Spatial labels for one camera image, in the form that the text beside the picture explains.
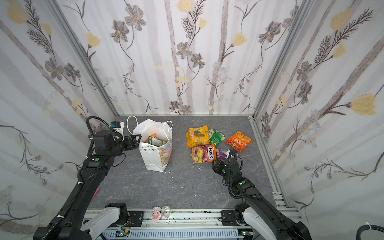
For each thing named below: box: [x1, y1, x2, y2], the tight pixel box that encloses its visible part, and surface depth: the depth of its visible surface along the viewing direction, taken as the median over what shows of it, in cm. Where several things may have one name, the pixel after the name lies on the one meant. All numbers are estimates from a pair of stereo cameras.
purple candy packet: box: [216, 148, 231, 161], surface depth 97 cm
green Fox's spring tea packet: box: [148, 134, 167, 147], surface depth 90 cm
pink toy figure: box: [151, 206, 162, 221], surface depth 75 cm
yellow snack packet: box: [186, 125, 210, 148], surface depth 101 cm
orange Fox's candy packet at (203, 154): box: [191, 144, 217, 164], surface depth 97 cm
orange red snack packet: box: [225, 130, 253, 153], surface depth 104 cm
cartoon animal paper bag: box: [127, 115, 174, 173], surface depth 84 cm
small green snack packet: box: [208, 128, 226, 148], surface depth 106 cm
